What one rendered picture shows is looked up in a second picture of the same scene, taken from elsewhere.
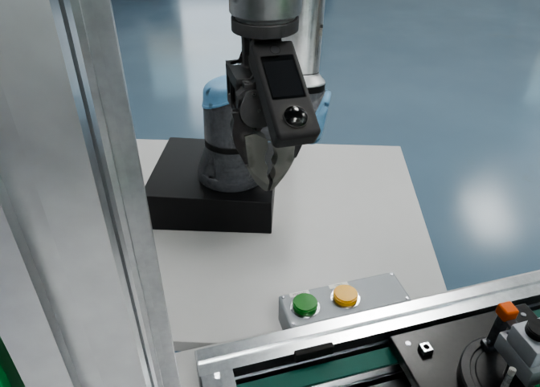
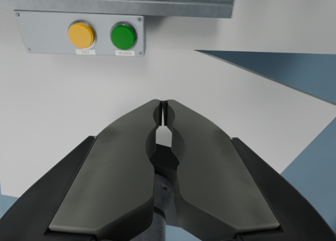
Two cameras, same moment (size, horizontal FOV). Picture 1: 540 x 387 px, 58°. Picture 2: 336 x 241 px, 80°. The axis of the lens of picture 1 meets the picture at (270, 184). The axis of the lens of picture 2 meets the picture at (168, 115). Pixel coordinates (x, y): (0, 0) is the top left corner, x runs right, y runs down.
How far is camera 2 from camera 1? 50 cm
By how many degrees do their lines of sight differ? 26
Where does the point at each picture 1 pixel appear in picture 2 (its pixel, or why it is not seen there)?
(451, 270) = not seen: hidden behind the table
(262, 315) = (154, 64)
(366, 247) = (53, 105)
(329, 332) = (108, 0)
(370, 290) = (54, 36)
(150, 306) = not seen: outside the picture
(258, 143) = (214, 189)
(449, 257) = not seen: hidden behind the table
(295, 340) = (142, 1)
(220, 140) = (155, 220)
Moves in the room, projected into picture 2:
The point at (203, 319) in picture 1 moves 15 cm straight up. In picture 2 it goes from (197, 73) to (209, 103)
